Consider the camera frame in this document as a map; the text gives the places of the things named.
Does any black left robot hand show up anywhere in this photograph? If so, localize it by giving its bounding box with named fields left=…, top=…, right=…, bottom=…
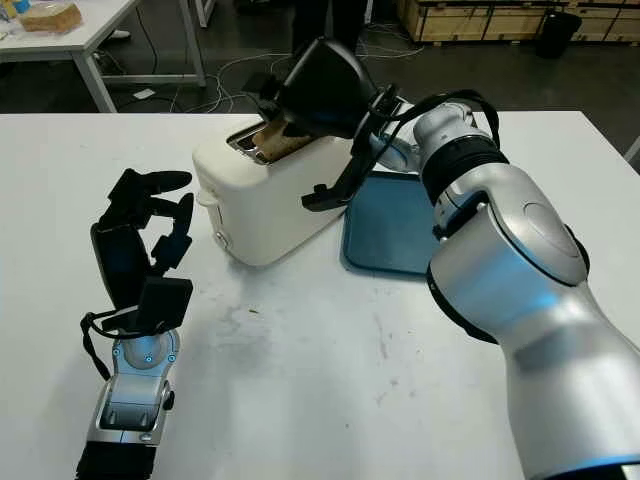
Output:
left=89, top=168, right=195, bottom=311

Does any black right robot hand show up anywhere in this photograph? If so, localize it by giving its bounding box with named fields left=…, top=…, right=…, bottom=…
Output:
left=241, top=37, right=376, bottom=141

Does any brown bread slice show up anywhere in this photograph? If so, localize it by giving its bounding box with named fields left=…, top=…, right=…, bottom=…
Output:
left=254, top=117, right=314, bottom=164

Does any cream white two-slot toaster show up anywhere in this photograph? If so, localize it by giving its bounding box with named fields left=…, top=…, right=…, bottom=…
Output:
left=192, top=117, right=374, bottom=267

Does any blue plastic tray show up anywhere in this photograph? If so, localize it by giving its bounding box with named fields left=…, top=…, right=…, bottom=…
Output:
left=340, top=169, right=441, bottom=278

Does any bagged bread loaf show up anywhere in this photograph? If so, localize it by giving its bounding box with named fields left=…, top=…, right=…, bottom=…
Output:
left=18, top=2, right=83, bottom=33

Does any wooden crate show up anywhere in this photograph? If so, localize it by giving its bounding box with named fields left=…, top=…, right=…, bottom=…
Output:
left=397, top=0, right=640, bottom=46

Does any white side table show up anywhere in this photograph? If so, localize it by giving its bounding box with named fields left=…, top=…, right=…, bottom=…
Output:
left=0, top=0, right=207, bottom=114

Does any black waste bin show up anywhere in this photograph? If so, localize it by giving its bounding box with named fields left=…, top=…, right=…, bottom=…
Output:
left=535, top=10, right=584, bottom=60

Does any blue and yellow box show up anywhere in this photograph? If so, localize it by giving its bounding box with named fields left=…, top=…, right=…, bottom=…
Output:
left=0, top=0, right=31, bottom=21

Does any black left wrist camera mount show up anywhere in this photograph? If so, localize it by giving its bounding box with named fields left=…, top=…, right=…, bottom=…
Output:
left=102, top=278, right=195, bottom=336

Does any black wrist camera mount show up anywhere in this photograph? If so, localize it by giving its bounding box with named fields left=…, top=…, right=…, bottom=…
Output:
left=301, top=87, right=401, bottom=212
left=102, top=278, right=195, bottom=336

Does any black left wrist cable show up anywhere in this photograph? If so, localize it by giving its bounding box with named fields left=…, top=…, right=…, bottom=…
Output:
left=80, top=310, right=131, bottom=381

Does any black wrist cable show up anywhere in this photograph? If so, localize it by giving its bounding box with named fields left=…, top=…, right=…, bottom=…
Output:
left=369, top=88, right=501, bottom=151
left=80, top=310, right=131, bottom=381

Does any white floor cable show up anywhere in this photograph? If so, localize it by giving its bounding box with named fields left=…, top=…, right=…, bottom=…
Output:
left=169, top=37, right=426, bottom=114

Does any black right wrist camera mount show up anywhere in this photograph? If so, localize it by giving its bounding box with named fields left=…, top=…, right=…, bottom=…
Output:
left=301, top=87, right=401, bottom=212

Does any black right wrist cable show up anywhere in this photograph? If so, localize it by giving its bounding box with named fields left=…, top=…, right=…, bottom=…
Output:
left=369, top=88, right=501, bottom=151

